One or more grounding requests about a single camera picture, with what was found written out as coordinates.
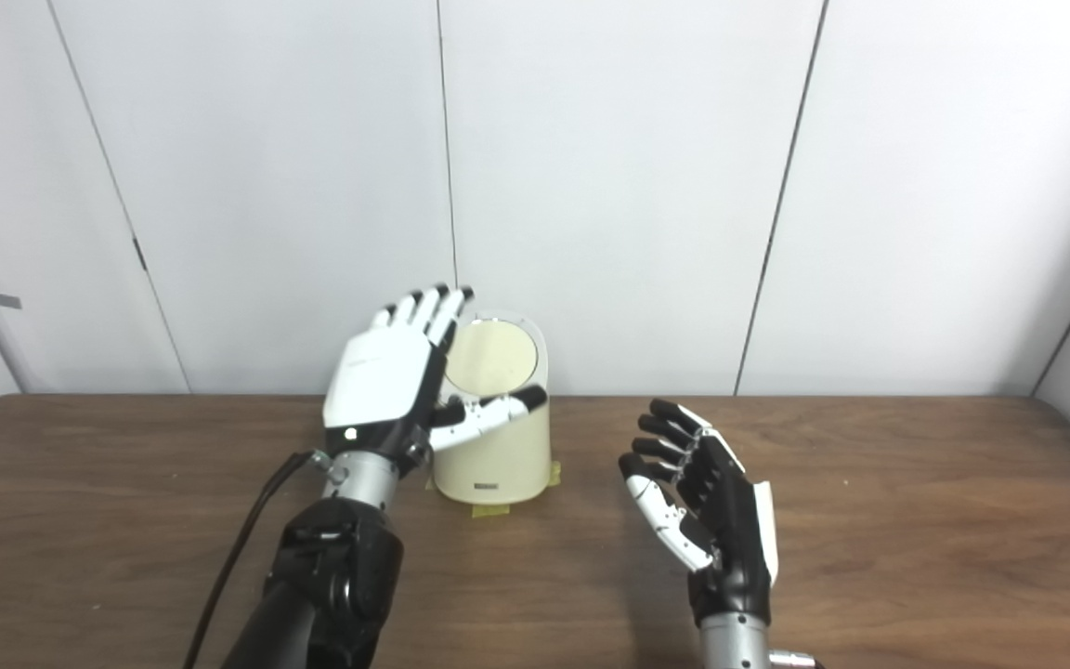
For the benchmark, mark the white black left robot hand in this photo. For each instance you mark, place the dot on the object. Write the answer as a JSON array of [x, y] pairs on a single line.
[[377, 381]]

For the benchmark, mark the black wall seam hinge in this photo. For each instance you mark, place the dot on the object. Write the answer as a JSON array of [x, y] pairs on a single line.
[[139, 255]]

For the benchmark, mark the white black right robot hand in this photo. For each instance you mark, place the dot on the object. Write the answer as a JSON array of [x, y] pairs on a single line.
[[730, 530]]

